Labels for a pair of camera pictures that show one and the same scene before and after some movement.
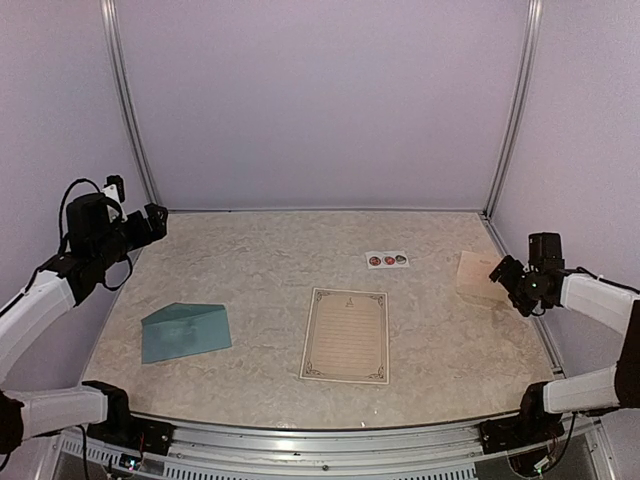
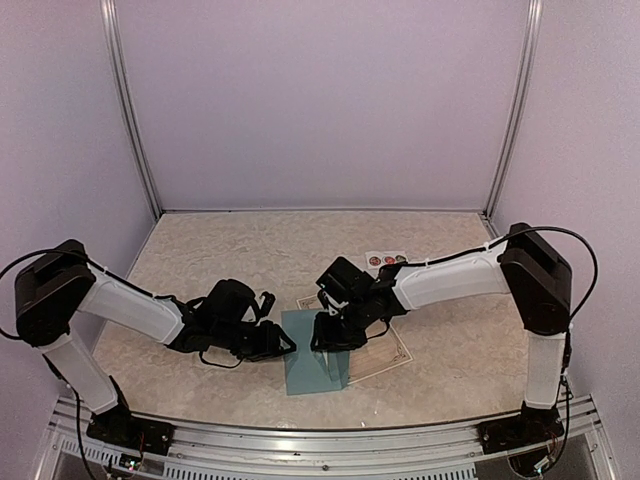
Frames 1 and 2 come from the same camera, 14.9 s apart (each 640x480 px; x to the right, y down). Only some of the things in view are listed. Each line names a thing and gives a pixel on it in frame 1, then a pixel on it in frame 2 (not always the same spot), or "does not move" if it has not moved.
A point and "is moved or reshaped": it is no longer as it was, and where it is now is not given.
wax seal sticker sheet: [384, 260] does not move
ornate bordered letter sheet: [347, 337] is moved or reshaped
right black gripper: [506, 272] -> [327, 341]
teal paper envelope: [182, 330] is moved or reshaped
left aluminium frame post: [147, 179] does not move
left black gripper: [158, 227] -> [269, 346]
